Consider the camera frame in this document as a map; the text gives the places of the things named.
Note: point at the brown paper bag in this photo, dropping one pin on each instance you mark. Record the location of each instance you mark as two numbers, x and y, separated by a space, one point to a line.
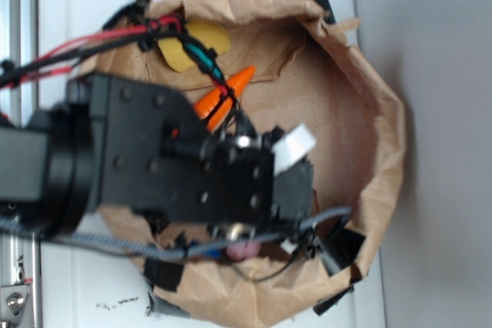
347 121

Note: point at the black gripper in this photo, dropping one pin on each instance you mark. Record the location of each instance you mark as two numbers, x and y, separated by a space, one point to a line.
260 185

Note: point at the yellow green sponge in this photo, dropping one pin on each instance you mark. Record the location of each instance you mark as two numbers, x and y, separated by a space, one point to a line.
210 39

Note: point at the aluminium frame rail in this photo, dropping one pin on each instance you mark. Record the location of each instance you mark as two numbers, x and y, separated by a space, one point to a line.
21 285

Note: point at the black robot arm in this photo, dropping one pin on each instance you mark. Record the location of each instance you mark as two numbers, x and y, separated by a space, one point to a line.
117 142

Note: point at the orange toy carrot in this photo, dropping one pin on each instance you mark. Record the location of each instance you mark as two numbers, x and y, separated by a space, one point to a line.
213 107

